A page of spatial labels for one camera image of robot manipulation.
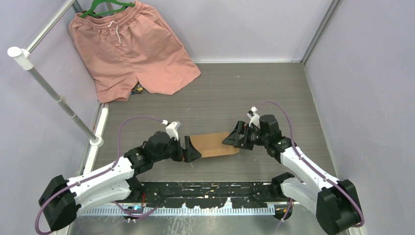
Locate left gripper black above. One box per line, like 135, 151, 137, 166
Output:
153, 135, 201, 163

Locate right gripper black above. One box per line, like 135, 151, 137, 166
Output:
222, 121, 269, 151

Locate brown cardboard box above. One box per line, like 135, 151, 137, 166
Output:
189, 131, 239, 158

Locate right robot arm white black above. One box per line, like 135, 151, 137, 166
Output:
222, 115, 364, 235

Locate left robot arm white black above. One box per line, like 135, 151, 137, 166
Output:
39, 131, 202, 232

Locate small colourful object under shorts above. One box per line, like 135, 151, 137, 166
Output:
131, 83, 144, 95

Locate pink shorts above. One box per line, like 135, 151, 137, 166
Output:
69, 1, 201, 103

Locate green clothes hanger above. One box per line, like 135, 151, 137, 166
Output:
80, 0, 136, 19

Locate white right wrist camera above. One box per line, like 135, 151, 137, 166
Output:
247, 106, 260, 127

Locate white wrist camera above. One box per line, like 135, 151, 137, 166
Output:
247, 106, 260, 127
161, 119, 181, 141

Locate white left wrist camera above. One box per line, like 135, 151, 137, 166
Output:
161, 119, 181, 141

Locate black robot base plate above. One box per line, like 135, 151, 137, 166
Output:
122, 182, 294, 219

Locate slotted aluminium rail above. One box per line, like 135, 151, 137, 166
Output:
81, 205, 275, 216

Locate metal clothes rail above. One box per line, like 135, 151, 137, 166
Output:
0, 0, 98, 146

